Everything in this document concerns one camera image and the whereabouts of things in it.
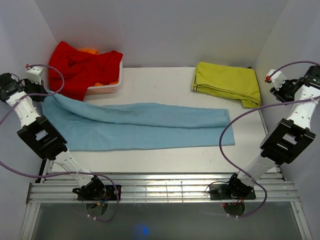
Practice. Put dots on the aluminium rail frame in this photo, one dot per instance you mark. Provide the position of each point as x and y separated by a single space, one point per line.
165 197

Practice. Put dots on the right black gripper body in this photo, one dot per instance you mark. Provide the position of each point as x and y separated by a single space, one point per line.
285 93

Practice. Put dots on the white perforated basket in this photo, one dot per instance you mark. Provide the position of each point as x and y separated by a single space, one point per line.
107 89

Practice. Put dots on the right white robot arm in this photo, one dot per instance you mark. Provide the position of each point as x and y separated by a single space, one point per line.
291 136

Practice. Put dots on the folded yellow trousers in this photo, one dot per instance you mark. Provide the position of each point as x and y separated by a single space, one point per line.
234 83

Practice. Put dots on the orange garment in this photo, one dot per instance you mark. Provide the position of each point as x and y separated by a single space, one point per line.
89 51

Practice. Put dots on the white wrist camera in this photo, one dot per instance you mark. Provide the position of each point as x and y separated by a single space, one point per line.
35 72
277 78

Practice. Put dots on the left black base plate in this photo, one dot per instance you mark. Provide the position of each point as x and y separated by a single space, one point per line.
110 195

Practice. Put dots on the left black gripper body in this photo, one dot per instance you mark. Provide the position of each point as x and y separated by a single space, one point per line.
34 88

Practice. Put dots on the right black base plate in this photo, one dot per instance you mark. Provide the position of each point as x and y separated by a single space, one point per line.
218 191

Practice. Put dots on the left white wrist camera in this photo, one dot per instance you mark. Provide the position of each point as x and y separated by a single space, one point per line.
35 72

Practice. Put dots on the light blue trousers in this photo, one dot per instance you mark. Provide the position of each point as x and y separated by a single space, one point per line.
137 126

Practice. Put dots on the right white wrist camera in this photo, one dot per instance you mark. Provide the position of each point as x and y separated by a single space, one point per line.
277 78

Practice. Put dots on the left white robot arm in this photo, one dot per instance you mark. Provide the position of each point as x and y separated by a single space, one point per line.
42 137

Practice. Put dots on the red garment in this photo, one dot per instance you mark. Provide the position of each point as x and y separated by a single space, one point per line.
81 70

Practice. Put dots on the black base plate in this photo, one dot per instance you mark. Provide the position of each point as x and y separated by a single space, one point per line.
218 191
110 195

